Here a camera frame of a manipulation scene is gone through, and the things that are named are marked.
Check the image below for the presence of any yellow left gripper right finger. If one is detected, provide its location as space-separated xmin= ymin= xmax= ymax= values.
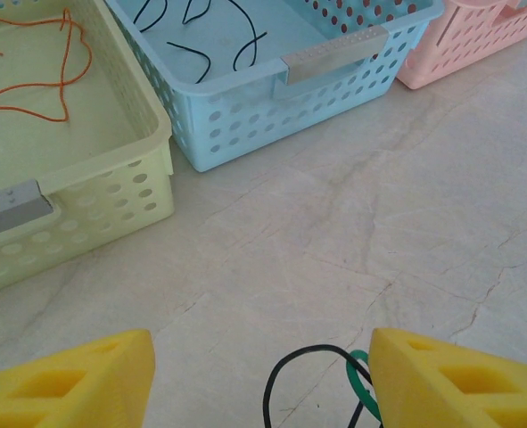
xmin=368 ymin=327 xmax=527 ymax=428

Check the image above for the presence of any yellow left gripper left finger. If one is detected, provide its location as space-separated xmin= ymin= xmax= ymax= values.
xmin=0 ymin=328 xmax=157 ymax=428

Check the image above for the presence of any thin green cable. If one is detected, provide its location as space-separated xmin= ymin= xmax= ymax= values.
xmin=346 ymin=350 xmax=383 ymax=424

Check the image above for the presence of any thin black cable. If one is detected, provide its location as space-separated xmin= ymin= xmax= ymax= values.
xmin=262 ymin=344 xmax=374 ymax=428
xmin=136 ymin=0 xmax=268 ymax=86

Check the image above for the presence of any light green perforated plastic basket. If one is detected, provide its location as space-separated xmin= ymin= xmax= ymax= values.
xmin=0 ymin=0 xmax=176 ymax=299

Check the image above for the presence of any light blue perforated plastic basket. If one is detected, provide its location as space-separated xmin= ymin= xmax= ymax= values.
xmin=104 ymin=0 xmax=445 ymax=173

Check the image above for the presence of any pink perforated plastic basket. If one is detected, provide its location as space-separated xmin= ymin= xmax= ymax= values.
xmin=395 ymin=0 xmax=527 ymax=90

